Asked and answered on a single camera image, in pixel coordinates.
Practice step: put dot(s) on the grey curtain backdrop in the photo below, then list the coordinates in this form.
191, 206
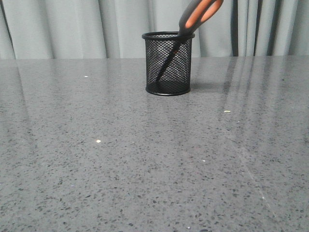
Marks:
44, 29

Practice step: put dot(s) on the black mesh pen bucket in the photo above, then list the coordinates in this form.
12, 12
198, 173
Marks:
176, 78

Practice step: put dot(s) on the grey orange handled scissors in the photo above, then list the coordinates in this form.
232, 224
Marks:
195, 14

